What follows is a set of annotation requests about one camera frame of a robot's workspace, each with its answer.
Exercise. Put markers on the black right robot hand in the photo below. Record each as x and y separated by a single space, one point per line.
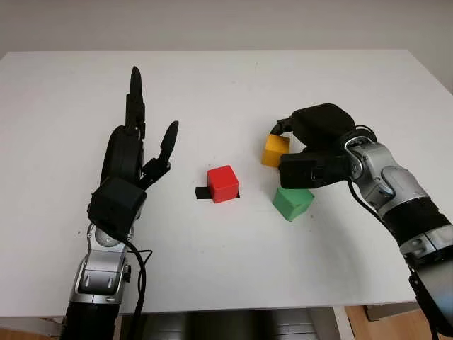
322 124

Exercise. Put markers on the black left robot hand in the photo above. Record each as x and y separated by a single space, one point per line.
120 156

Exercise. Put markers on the yellow wooden cube block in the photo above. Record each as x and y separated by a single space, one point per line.
272 150

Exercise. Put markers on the green wooden cube block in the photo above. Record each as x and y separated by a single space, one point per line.
292 203

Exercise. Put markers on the red wooden cube block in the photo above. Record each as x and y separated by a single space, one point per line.
224 184

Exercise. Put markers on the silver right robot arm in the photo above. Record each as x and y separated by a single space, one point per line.
400 191

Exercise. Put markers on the black tape strip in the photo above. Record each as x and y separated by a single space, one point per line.
202 193

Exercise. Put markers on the grey left robot thigh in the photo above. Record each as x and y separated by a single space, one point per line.
163 327

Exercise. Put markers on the grey robot thigh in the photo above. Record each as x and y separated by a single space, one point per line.
293 326
163 327

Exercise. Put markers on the white table leg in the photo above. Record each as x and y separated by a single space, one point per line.
342 324

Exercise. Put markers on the grey right robot thigh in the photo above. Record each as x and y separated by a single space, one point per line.
293 326

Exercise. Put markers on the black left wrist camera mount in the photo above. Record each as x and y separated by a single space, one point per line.
115 203

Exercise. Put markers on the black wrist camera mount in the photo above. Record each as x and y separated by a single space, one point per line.
115 203
301 170

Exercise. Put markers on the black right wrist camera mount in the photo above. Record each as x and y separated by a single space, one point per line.
301 170

